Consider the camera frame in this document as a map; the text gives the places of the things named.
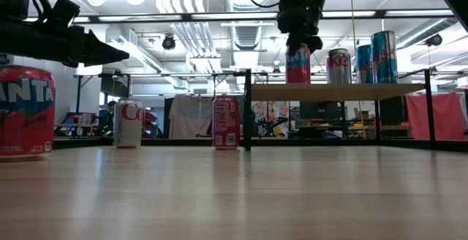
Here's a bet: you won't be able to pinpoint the floral pattern poster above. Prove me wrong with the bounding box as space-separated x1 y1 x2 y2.
251 101 290 138

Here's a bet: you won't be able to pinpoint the wooden shelf with black frame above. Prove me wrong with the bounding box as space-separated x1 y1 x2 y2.
243 68 438 152

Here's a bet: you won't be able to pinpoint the black LED light bar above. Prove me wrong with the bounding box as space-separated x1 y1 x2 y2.
72 9 455 23

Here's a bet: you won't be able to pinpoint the white fabric screen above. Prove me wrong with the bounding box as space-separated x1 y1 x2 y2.
167 95 215 140

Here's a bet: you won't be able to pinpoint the black aluminium table frame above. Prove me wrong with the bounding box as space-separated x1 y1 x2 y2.
53 137 468 153

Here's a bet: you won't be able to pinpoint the black metal rig frame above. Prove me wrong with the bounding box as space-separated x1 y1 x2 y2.
72 71 249 116

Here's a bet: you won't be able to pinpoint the small wooden desk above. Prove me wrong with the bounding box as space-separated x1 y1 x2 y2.
53 122 94 138

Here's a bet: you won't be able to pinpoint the black spotlight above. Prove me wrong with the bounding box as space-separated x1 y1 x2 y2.
161 34 177 51
424 32 444 48

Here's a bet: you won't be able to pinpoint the silver Diet Coke can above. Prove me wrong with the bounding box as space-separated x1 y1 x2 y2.
113 98 144 149
326 48 352 85

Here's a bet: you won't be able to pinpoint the yellow extension cable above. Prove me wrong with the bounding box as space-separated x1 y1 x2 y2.
348 0 366 139

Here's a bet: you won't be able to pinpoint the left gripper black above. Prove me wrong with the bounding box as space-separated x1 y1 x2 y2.
0 18 131 67

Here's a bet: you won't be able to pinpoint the red blue Fanta can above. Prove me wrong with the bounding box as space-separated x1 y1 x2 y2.
0 64 57 162
285 43 312 85

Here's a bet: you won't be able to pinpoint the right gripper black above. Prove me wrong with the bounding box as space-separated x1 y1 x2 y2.
276 0 341 56

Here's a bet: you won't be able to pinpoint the red storage bins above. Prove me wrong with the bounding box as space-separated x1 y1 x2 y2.
143 110 159 139

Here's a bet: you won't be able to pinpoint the black standing desk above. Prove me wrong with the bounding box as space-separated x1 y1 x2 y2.
296 119 347 139

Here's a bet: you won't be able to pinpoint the red Coca-Cola can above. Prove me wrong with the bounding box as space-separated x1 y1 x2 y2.
211 95 241 151

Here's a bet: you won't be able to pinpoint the orange red fabric screen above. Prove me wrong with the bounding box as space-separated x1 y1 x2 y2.
404 92 467 141

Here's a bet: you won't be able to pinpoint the black partition panel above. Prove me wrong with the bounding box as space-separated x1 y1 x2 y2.
379 95 405 126

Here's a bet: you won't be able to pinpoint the silver flexible air duct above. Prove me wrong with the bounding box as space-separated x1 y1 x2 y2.
223 0 273 51

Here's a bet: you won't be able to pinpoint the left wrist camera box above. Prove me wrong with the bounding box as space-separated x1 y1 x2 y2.
45 0 81 29

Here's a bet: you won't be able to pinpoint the black computer monitor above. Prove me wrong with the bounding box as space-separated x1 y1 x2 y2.
299 100 343 121

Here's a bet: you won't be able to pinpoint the person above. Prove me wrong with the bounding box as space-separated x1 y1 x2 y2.
97 100 118 138

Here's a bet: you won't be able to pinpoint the large silver air duct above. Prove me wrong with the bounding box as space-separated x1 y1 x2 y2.
396 17 460 50

